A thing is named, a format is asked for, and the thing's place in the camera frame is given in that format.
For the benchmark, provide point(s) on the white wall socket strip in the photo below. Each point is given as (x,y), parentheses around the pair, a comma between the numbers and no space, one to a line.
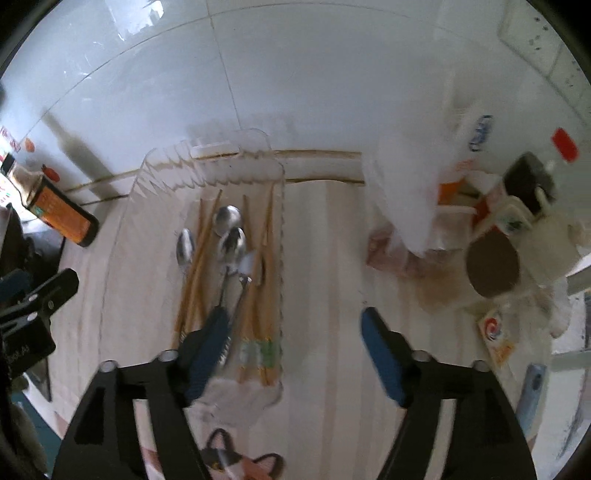
(525,31)

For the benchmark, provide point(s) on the clear plastic organizer bin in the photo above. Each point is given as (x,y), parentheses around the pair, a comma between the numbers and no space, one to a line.
(208,258)

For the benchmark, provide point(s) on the white plastic bag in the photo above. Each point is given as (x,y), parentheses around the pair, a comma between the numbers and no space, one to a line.
(412,152)

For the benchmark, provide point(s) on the white seasoning bottle orange label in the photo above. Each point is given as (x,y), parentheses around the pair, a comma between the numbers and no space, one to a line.
(471,137)

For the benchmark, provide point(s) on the pink packaged item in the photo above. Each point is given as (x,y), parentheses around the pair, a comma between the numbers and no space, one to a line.
(386,252)

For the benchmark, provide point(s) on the soy sauce bottle orange label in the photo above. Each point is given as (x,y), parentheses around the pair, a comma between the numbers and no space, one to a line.
(49,204)

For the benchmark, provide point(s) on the small orange white packet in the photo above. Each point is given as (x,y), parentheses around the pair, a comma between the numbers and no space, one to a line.
(495,332)

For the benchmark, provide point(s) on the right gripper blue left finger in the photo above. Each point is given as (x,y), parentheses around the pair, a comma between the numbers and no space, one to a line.
(202,349)

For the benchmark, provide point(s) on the pair chopstick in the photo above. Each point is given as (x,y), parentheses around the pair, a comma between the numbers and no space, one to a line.
(261,245)
(265,315)

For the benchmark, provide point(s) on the brown lid clear jar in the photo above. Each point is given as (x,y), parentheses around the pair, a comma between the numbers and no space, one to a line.
(488,269)

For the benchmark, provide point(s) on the dark bottle red cap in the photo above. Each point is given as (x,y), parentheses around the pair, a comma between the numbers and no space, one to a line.
(531,172)

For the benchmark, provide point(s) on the green wooden chopstick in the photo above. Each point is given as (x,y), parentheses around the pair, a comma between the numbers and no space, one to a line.
(270,248)

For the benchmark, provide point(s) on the blue smartphone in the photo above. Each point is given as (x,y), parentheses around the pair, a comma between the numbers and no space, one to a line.
(530,396)

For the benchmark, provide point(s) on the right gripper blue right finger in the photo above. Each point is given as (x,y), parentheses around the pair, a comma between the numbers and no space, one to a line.
(389,353)

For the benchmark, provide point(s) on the long wooden chopstick patterned tip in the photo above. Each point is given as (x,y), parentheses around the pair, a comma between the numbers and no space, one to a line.
(250,274)

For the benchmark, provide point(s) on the steel spoon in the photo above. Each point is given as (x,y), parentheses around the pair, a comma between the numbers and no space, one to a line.
(226,218)
(230,251)
(234,340)
(184,250)

